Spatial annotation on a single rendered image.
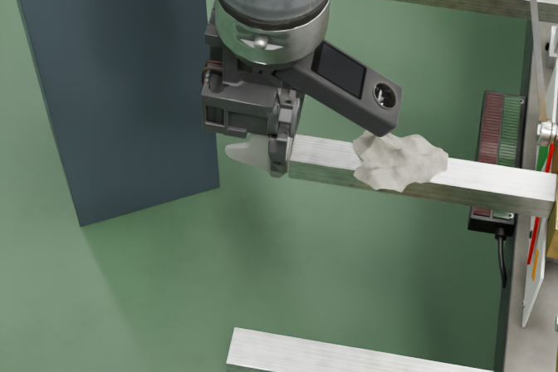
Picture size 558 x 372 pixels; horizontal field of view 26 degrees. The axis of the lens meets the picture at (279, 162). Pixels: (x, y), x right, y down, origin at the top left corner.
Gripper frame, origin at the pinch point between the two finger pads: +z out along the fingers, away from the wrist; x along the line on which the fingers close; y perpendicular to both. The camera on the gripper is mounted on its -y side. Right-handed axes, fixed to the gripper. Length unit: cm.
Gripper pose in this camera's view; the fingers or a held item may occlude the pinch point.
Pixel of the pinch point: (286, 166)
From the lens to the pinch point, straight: 113.4
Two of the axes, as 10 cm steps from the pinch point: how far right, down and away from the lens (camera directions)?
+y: -9.8, -1.8, 0.8
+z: -0.4, 5.5, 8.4
